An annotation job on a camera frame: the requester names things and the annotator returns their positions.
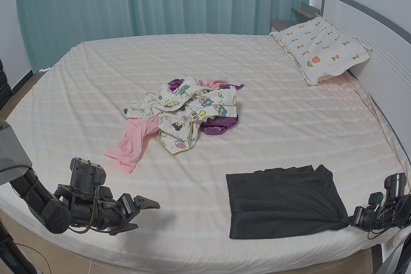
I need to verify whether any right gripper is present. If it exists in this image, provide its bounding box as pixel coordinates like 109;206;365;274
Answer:
351;206;374;231

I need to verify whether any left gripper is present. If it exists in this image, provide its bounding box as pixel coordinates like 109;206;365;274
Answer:
96;192;160;236

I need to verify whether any black T-shirt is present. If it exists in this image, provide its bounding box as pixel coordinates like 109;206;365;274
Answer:
226;164;351;239

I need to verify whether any bed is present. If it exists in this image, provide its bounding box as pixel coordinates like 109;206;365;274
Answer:
0;0;411;270

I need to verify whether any pink garment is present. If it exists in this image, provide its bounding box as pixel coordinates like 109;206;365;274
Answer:
104;74;229;174

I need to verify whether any white printed pyjama top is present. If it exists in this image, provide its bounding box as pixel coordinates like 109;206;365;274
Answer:
123;77;239;156

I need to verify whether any purple garment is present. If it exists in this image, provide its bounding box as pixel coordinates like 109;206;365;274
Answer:
168;78;245;137

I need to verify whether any white printed pillow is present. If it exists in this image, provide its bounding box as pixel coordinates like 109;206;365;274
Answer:
270;16;373;86

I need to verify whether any grey bedside table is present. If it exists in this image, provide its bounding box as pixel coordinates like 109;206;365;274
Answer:
271;2;321;34

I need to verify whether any black cable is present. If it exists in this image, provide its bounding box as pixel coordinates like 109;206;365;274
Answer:
0;164;33;172
14;243;50;274
367;228;386;240

